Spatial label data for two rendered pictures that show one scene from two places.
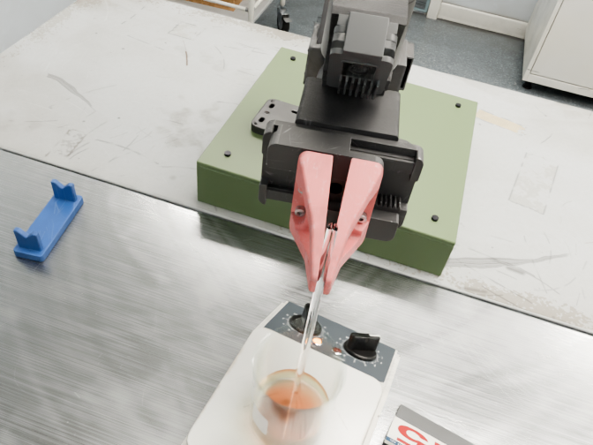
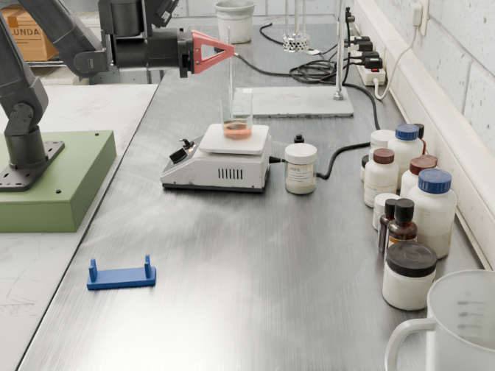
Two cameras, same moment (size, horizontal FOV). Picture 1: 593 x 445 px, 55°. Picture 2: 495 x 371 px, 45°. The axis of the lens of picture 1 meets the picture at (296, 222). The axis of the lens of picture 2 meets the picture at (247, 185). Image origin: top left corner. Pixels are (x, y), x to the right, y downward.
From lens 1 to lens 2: 108 cm
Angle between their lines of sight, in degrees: 76
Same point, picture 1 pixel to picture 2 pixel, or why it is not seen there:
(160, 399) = (227, 207)
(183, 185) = (60, 241)
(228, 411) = (242, 145)
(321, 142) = (186, 34)
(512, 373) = (169, 138)
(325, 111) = (169, 34)
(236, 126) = (23, 196)
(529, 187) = not seen: hidden behind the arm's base
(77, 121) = not seen: outside the picture
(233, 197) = (82, 205)
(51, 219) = (118, 274)
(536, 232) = not seen: hidden behind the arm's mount
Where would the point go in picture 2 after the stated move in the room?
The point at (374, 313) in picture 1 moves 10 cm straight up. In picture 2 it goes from (149, 167) to (144, 122)
